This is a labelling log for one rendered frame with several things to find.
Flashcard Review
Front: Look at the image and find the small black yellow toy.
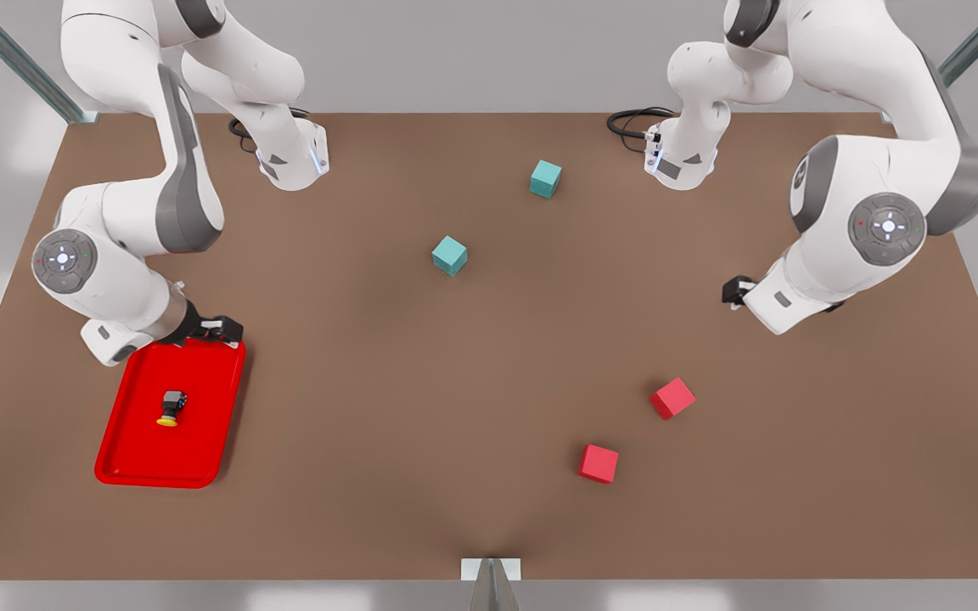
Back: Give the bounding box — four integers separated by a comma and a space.
156, 390, 189, 428

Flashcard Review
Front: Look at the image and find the red plastic tray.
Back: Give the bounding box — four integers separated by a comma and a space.
94, 336, 247, 490

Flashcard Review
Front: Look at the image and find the red cube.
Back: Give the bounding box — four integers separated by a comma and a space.
649, 378, 697, 421
577, 444, 620, 485

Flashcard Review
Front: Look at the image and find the teal cube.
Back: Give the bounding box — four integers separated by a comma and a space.
431, 235, 469, 277
529, 160, 563, 200

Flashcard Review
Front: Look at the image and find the black cable loop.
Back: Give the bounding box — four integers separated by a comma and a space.
606, 107, 678, 154
228, 108, 312, 154

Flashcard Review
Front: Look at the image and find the silver frame post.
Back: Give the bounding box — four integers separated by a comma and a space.
880, 0, 978, 125
461, 557, 522, 611
0, 0, 99, 126

